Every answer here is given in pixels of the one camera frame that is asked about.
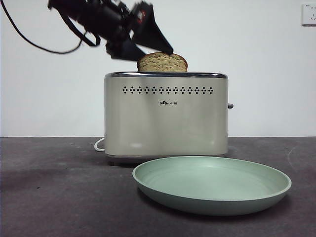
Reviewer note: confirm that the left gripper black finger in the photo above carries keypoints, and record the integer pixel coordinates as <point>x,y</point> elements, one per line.
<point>150,29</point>
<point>123,50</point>

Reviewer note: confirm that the large square bread slice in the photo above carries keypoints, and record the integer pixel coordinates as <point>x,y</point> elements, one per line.
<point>163,63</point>

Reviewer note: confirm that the pale green round plate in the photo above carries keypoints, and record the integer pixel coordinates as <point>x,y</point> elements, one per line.
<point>209,182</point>

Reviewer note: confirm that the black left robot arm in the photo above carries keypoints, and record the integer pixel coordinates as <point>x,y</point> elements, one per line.
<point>103,17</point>

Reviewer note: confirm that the cream two-slot toaster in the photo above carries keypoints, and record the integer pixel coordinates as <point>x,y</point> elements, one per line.
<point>168,123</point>

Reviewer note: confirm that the grey toaster lever knob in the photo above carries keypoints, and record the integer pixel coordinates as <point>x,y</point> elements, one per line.
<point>230,106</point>

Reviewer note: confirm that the white wall socket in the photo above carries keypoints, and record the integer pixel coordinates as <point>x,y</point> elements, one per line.
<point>309,14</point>

